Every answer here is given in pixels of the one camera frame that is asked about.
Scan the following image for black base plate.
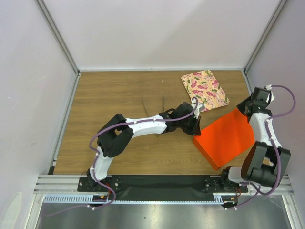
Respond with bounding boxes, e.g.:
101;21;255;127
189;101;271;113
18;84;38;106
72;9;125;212
77;175;248;201

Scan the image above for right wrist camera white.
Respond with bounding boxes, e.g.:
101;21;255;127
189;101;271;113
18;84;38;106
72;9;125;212
264;84;275;104

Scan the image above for metal tongs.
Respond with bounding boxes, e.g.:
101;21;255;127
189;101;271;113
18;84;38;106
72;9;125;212
141;95;169;138

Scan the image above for orange box lid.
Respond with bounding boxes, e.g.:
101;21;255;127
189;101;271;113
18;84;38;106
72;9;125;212
193;108;254;170

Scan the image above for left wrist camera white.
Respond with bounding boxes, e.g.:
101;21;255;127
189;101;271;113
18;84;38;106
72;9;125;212
191;103;205;113

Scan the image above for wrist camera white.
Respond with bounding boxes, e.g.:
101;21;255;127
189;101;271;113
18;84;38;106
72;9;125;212
264;84;275;104
191;103;205;113

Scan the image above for floral tray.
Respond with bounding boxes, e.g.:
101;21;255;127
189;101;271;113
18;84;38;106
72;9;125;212
181;70;230;111

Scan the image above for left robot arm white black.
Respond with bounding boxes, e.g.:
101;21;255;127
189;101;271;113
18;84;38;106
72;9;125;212
87;98;205;191

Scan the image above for white round object corner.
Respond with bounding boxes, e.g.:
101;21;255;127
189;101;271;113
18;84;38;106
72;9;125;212
0;192;22;229

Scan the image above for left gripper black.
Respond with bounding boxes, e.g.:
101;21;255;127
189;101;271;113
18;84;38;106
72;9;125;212
177;113;201;136

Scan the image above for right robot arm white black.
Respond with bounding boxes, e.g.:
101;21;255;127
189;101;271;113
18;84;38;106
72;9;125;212
219;84;291;195

